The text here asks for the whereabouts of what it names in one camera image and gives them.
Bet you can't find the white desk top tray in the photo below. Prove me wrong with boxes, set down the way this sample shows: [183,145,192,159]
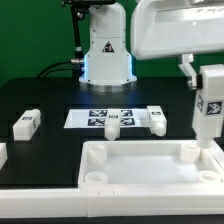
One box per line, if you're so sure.
[78,140,224,187]

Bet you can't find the white left barrier block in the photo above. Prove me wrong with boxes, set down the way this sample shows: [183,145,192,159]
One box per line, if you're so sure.
[0,143,8,170]

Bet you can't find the white marker sheet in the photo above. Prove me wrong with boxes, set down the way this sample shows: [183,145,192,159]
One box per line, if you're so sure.
[64,109,149,129]

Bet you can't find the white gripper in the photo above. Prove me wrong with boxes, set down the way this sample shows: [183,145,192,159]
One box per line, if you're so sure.
[131,0,224,90]

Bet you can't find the white front barrier rail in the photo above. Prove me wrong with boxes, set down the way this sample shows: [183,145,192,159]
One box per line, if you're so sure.
[0,184,224,219]

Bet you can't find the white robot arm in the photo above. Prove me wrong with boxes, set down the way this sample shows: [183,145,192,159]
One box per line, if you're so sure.
[79,0,224,91]

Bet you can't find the black cables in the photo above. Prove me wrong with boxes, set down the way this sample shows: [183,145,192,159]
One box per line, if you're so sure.
[36,59,84,78]

